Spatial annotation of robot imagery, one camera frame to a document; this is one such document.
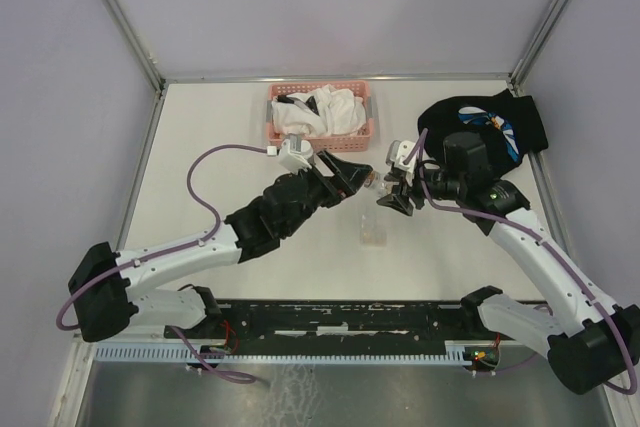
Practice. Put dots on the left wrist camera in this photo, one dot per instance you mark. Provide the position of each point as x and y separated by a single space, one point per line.
294 154

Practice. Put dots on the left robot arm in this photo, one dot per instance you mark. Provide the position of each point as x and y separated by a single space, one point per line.
111 291

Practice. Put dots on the clear pill bottle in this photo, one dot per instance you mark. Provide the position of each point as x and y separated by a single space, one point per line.
377 185

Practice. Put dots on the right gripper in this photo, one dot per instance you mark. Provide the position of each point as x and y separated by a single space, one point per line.
400 203

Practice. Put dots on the white cloth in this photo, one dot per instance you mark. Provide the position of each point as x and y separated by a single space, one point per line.
322 112

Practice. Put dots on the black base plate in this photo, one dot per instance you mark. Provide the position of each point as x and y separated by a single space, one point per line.
338 328

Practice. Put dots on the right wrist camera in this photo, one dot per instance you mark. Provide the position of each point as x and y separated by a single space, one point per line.
402 158

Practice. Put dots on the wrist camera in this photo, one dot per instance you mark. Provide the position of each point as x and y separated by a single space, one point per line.
294 154
402 158

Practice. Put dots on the pink plastic basket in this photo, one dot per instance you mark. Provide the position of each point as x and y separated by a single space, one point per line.
357 143

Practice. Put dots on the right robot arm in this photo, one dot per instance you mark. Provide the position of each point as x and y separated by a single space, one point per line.
587 338

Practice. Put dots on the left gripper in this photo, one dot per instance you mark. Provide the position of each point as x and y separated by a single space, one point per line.
347 177

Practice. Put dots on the black garment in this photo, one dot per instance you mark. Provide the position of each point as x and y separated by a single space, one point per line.
509 126

